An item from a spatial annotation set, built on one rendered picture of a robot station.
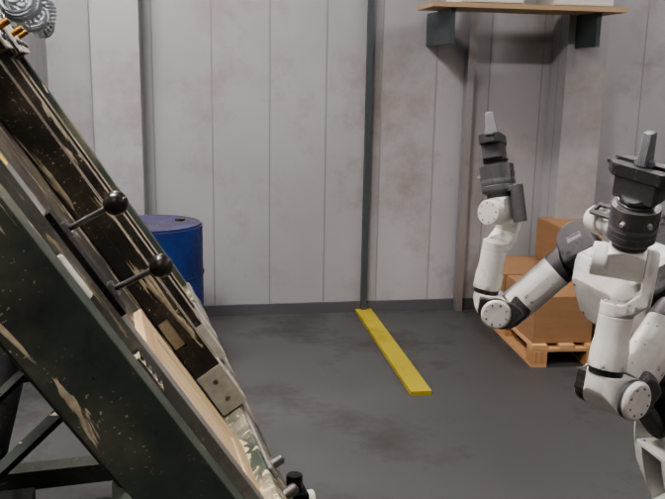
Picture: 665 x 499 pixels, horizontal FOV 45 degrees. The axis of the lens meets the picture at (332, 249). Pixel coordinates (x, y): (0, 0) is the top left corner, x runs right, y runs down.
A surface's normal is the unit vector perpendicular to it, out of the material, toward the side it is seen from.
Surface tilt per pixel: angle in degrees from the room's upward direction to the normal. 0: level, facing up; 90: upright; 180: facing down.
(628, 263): 105
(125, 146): 90
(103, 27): 90
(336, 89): 90
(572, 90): 90
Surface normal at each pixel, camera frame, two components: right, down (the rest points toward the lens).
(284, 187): 0.16, 0.21
